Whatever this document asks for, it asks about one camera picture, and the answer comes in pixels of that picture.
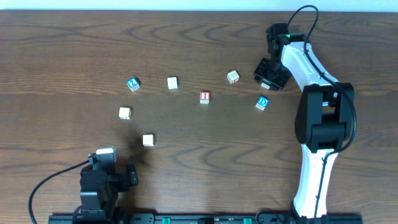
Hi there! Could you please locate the blue H letter block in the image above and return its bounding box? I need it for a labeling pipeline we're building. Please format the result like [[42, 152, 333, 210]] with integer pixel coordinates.
[[142, 134, 155, 147]]

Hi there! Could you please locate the plain face wooden block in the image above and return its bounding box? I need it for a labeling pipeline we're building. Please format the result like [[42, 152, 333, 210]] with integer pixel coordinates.
[[167, 77, 178, 90]]

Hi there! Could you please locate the red I letter block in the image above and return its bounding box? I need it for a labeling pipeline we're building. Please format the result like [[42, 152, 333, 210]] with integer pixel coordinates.
[[200, 91, 210, 104]]

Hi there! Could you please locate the cow picture wooden block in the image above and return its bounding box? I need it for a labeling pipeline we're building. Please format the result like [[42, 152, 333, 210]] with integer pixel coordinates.
[[119, 107, 132, 119]]

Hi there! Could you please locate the red E letter block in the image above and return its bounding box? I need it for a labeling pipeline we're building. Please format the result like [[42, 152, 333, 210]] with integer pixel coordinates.
[[227, 70, 240, 84]]

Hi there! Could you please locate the red A letter block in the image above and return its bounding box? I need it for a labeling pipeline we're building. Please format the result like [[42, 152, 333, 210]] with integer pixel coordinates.
[[261, 83, 271, 90]]

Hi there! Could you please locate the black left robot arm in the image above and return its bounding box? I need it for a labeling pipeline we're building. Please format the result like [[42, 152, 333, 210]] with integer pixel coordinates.
[[72, 152, 138, 223]]

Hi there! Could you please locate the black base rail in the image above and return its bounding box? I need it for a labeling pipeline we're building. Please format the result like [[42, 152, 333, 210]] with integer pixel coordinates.
[[48, 212, 364, 224]]

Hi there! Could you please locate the blue 2 number block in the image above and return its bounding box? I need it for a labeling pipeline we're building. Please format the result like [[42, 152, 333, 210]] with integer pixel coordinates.
[[126, 77, 140, 91]]

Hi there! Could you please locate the blue D letter block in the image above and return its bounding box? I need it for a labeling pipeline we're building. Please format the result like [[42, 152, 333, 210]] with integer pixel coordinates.
[[255, 96, 269, 111]]

